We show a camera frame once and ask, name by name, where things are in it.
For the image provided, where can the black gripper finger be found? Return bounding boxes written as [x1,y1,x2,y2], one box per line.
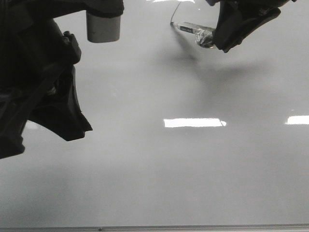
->
[212,6,281,53]
[216,0,260,30]

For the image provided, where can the white cylindrical gripper standoff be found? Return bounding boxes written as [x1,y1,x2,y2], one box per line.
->
[86,12,121,43]

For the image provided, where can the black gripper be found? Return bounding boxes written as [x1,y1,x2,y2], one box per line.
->
[0,0,124,158]

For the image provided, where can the grey aluminium whiteboard frame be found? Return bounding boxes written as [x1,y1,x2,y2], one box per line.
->
[0,224,309,232]

